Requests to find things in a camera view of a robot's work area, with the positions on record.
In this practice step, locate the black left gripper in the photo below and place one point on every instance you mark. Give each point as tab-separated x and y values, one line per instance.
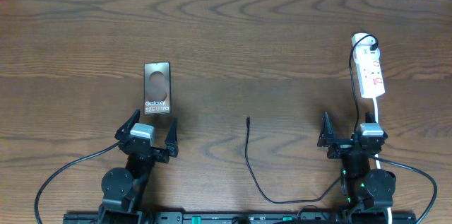
171	146

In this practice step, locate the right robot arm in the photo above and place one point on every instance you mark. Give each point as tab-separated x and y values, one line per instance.
368	190

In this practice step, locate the white power strip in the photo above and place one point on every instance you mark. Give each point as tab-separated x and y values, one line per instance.
369	72

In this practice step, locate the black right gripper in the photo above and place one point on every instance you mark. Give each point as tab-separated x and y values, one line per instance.
326	139

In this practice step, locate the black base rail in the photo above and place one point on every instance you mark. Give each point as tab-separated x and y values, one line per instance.
201	218

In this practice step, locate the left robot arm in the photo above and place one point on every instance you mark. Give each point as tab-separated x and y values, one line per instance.
123	187

